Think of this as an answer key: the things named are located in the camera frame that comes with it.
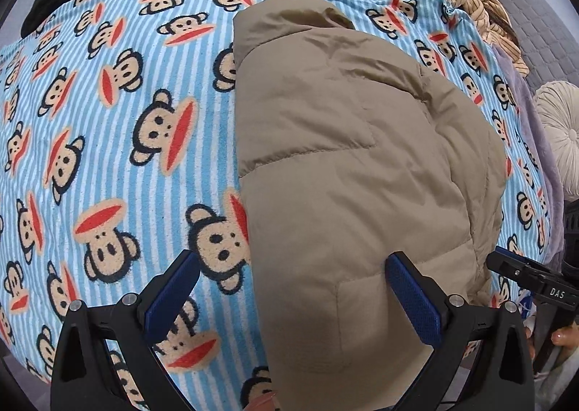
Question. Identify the tan puffer jacket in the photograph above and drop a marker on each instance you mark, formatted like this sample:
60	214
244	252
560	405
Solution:
339	166

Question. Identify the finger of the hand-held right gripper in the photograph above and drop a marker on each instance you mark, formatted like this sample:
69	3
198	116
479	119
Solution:
511	265

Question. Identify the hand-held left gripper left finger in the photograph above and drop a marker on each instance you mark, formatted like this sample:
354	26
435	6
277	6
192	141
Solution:
174	289

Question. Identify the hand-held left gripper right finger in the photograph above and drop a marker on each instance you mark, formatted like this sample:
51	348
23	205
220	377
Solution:
414	293

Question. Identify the blue striped monkey print blanket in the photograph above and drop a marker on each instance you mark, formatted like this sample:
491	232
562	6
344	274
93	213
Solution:
113	76

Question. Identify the cream round pleated cushion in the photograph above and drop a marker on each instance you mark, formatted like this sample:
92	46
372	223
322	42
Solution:
561	135

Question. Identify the person's right hand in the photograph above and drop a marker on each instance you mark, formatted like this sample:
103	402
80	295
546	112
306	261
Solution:
564	339

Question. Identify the grey quilted headboard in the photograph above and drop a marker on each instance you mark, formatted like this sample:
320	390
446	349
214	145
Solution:
543	21

